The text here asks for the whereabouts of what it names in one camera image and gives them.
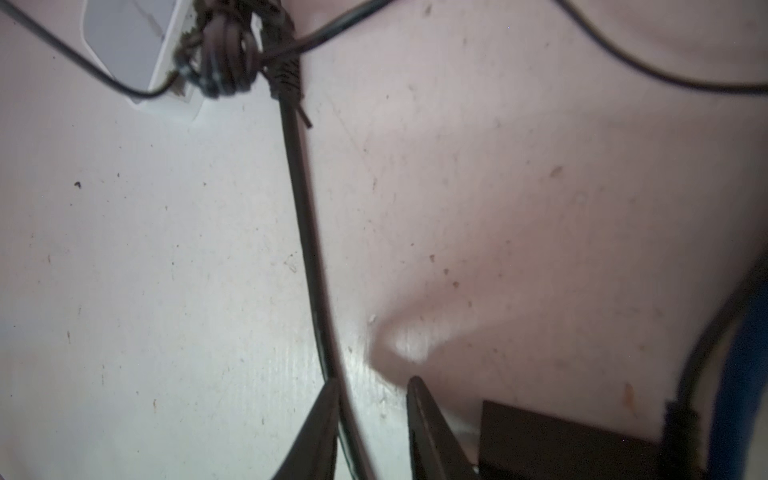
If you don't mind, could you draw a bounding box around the black power adapter with cord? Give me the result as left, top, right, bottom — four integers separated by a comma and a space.
1, 1, 390, 128

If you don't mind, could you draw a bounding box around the blue ethernet cable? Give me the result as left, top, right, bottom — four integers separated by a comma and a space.
706, 281, 768, 480

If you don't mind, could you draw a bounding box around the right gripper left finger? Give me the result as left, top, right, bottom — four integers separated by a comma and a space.
273, 378, 340, 480

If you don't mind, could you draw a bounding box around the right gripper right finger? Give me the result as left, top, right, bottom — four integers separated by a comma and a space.
406, 376, 479, 480

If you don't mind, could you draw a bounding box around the white square router box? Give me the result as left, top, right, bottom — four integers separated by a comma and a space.
81, 0, 205, 91

